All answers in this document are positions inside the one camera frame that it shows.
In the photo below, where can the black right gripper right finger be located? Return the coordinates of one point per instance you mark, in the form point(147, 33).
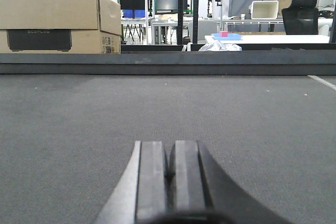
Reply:
point(201, 186)

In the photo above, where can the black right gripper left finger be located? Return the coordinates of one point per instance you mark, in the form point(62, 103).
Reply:
point(140, 194)

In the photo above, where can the white plastic bin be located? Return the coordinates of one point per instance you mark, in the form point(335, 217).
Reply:
point(264, 9)

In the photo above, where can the crumpled clear plastic bag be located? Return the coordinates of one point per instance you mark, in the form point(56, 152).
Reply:
point(218, 46)

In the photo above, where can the light blue flat tray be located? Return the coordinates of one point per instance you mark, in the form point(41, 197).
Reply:
point(230, 36)

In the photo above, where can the white table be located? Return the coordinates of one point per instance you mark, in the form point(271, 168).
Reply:
point(279, 39)

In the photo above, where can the small pink cube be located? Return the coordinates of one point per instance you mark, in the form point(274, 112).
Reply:
point(223, 33)

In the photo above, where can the large brown cardboard box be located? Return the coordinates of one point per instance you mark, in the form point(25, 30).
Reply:
point(61, 26)

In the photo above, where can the black office chair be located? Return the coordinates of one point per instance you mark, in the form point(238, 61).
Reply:
point(301, 18)

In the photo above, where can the black conveyor side rail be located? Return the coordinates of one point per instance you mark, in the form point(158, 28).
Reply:
point(282, 62)

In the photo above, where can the black vertical post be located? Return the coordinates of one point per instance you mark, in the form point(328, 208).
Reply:
point(179, 30)

